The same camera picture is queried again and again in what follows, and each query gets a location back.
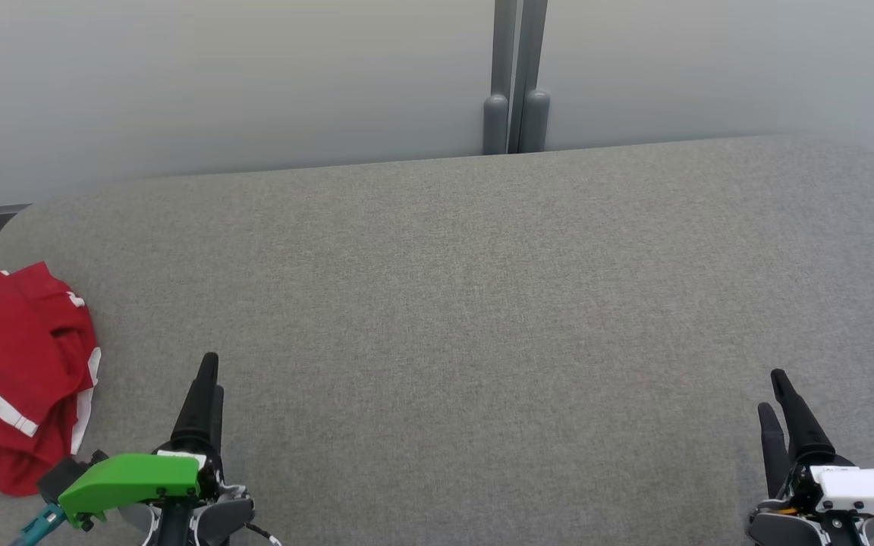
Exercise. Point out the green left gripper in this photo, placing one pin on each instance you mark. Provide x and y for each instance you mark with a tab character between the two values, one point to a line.
133	478

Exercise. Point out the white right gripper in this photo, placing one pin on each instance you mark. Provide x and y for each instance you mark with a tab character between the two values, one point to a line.
862	489

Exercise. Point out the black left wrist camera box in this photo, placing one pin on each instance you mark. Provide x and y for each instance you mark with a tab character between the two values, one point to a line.
65	474

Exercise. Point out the grey partition post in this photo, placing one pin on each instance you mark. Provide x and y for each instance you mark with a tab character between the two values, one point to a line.
498	114
534	114

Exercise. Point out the red shorts with white stripe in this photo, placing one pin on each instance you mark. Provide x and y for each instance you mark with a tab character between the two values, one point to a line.
27	462

